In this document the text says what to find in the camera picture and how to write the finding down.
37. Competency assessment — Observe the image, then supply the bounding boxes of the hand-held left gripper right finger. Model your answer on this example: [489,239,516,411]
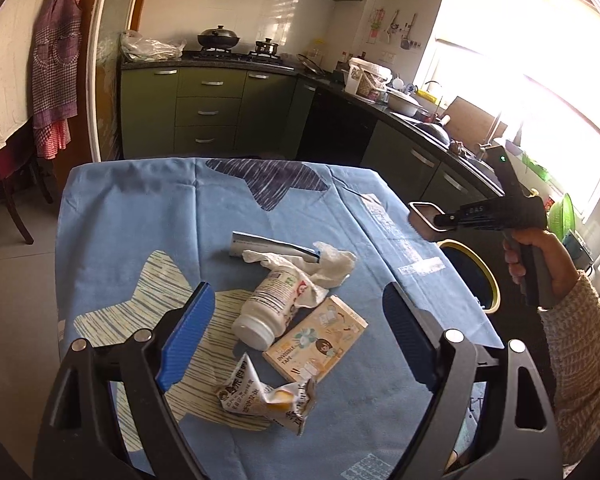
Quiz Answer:
[381,281,563,480]

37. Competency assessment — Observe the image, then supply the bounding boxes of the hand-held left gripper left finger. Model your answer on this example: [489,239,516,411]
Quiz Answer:
[32,281,216,480]

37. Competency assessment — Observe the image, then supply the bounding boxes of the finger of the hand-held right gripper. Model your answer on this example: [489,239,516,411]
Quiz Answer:
[409,201,448,242]

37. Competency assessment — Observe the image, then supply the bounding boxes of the milk pouch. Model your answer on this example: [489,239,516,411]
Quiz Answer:
[215,352,318,436]

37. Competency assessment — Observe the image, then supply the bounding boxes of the white plastic pill bottle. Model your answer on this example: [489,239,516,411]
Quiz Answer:
[231,266,313,350]

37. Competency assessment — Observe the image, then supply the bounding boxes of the cardboard tape pack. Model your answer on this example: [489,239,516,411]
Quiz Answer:
[262,295,368,383]

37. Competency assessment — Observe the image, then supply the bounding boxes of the white tissue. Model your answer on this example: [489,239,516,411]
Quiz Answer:
[240,241,358,308]

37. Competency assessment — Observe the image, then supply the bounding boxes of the silver foil tube box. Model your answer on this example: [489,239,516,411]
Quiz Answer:
[230,231,323,265]

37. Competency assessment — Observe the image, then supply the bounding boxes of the person's right forearm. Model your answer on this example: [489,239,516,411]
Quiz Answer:
[537,270,600,466]

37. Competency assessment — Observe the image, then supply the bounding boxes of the person's right hand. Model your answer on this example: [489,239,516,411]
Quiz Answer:
[502,227,581,306]

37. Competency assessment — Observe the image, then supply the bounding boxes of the green bowl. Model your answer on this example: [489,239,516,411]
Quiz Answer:
[522,152,551,181]

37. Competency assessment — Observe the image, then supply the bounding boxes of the green plastic colander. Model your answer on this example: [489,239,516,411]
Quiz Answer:
[547,192,578,243]

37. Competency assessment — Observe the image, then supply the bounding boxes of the green sink base cabinet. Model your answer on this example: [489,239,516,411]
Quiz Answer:
[295,77,511,201]

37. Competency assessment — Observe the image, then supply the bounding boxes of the steel faucet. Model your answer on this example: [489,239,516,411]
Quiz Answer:
[477,120,501,158]

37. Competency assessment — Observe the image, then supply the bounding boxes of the teal mug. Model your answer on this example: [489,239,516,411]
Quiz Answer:
[562,232,593,271]

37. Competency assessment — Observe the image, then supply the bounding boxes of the black pan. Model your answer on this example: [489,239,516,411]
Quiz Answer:
[415,120,453,147]

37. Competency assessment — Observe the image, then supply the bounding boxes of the wooden cutting board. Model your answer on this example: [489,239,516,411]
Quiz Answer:
[442,96,503,148]

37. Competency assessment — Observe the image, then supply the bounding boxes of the white enamel pot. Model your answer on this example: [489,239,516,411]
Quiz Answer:
[386,86,426,115]

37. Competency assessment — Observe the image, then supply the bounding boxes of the blue printed tablecloth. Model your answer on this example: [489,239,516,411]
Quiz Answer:
[54,156,506,480]

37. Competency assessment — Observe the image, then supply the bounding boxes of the white plastic bucket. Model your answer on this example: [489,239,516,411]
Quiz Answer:
[344,57,393,98]

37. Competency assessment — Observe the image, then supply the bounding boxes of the window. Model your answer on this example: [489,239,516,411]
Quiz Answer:
[415,0,600,221]

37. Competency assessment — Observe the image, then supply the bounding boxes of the hanging kitchen utensils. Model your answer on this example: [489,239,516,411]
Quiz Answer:
[367,7,418,51]

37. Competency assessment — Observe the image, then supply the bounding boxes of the glass pan lid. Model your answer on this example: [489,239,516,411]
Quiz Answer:
[297,52,326,77]

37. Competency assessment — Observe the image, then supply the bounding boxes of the dark wooden chair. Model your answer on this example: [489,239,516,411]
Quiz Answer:
[0,132,56,251]

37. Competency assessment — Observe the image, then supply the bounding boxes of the green base cabinet with drawers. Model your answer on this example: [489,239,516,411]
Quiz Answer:
[119,62,301,161]

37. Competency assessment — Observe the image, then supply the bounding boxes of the gas stove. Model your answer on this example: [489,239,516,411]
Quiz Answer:
[182,49,296,66]

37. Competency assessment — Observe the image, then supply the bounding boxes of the glass sliding door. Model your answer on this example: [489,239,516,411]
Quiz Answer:
[87,0,153,163]

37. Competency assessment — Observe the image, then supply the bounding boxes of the black wok with lid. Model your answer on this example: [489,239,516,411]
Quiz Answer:
[196,24,242,52]

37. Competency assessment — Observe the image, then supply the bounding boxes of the clear plastic bag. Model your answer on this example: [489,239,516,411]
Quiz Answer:
[120,30,187,61]

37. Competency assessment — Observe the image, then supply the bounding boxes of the checkered purple apron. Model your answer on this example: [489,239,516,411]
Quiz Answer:
[31,0,86,160]

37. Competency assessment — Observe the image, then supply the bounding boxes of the hanging white cloth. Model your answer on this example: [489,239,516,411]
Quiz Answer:
[0,0,61,168]

